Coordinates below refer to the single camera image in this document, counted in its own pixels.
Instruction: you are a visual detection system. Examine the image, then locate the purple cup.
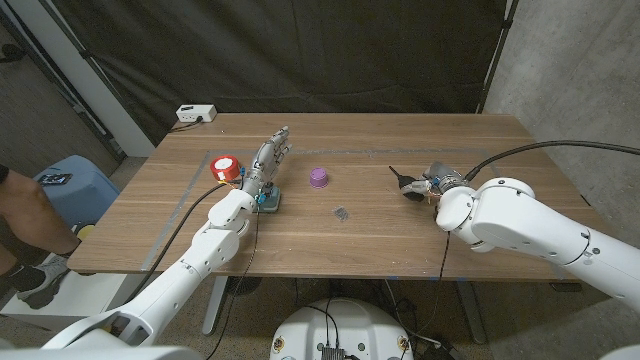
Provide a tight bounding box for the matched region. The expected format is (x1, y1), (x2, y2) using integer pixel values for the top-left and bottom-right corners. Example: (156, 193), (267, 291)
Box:
(308, 166), (330, 190)

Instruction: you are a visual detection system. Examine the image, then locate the black smartphone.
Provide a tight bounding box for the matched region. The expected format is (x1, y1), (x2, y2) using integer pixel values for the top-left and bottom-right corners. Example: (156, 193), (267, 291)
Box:
(36, 172), (74, 187)

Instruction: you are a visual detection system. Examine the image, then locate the black backdrop stand pole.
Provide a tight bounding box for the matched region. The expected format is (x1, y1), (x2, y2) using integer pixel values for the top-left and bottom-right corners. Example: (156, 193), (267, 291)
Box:
(474, 0), (520, 115)

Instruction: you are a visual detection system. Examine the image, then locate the black rubber air blower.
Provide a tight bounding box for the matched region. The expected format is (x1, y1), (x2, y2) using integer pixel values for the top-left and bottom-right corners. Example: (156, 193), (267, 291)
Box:
(388, 165), (426, 203)

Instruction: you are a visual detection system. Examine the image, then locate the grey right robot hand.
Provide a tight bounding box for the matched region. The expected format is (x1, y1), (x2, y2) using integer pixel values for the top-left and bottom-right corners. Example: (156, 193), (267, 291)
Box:
(402, 160), (471, 197)

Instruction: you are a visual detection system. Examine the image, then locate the black backdrop cloth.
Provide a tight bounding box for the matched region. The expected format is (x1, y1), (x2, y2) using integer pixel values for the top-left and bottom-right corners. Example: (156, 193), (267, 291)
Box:
(49, 0), (509, 146)

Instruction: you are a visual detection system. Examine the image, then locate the red tape roll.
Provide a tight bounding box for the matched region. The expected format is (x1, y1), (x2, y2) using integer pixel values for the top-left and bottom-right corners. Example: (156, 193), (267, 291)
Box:
(209, 154), (242, 183)

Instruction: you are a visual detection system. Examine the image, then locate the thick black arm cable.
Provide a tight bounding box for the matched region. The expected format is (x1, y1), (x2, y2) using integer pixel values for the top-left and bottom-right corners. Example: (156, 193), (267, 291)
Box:
(124, 180), (241, 301)
(464, 140), (640, 182)

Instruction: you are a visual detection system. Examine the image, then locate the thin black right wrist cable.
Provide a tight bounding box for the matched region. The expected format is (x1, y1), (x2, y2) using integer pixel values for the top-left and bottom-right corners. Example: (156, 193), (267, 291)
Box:
(429, 230), (452, 282)

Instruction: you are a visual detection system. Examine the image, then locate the person's bare leg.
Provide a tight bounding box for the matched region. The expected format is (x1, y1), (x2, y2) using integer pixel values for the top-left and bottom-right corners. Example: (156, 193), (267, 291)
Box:
(0, 163), (81, 274)

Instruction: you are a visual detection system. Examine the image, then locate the white power strip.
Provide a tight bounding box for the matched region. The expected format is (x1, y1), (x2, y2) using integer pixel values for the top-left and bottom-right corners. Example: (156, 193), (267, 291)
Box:
(175, 103), (218, 124)

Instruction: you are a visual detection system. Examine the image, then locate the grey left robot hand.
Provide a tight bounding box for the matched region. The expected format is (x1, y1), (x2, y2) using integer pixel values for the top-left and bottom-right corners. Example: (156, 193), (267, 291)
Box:
(240, 125), (294, 198)

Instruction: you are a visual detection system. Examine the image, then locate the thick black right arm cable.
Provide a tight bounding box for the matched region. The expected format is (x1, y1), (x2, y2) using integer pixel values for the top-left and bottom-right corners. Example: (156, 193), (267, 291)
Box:
(464, 140), (640, 182)

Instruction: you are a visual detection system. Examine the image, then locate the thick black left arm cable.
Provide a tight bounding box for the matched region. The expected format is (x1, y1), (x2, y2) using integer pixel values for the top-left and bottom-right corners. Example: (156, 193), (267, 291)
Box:
(124, 180), (241, 301)

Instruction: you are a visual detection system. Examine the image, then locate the grey and black sneaker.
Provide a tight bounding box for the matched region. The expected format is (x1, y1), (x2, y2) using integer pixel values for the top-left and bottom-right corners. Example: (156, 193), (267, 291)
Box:
(14, 254), (71, 310)

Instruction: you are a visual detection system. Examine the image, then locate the thin black left wrist cable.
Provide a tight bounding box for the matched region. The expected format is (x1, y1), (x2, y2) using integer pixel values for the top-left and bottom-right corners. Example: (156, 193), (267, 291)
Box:
(204, 209), (261, 360)

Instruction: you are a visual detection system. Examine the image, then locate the blue plastic stool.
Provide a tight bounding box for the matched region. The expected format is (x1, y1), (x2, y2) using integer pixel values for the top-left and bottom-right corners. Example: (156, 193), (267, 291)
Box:
(32, 154), (121, 229)

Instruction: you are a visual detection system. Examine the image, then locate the grey table leg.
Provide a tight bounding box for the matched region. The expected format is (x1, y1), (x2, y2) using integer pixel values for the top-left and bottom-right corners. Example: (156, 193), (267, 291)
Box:
(455, 280), (487, 345)
(201, 275), (229, 336)

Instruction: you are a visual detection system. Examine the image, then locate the black power strip cable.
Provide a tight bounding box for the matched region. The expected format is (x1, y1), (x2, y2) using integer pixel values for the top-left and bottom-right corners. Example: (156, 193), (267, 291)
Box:
(168, 117), (204, 134)

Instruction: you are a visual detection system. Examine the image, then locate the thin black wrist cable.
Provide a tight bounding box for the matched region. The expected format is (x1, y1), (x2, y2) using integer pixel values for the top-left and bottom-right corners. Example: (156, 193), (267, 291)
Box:
(204, 209), (261, 360)
(429, 230), (452, 282)

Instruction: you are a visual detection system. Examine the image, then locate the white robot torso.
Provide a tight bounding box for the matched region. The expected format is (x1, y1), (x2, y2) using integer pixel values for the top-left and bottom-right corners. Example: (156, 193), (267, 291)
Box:
(269, 298), (415, 360)

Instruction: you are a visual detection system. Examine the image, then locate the white floor platform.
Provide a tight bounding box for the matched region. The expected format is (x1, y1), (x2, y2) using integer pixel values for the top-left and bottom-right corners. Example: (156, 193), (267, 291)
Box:
(0, 269), (129, 329)

